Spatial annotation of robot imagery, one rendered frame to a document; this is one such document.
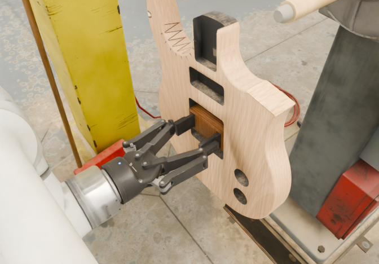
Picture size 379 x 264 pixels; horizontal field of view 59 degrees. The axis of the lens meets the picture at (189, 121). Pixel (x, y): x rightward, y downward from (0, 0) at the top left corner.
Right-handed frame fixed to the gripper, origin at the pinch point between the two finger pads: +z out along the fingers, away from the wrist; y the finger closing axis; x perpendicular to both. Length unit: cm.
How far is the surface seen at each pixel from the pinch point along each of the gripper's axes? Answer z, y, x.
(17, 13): 16, -272, -63
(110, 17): 21, -84, -10
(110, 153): 4, -85, -78
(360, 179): 48, 14, -41
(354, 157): 48, 11, -35
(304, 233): 39, 7, -73
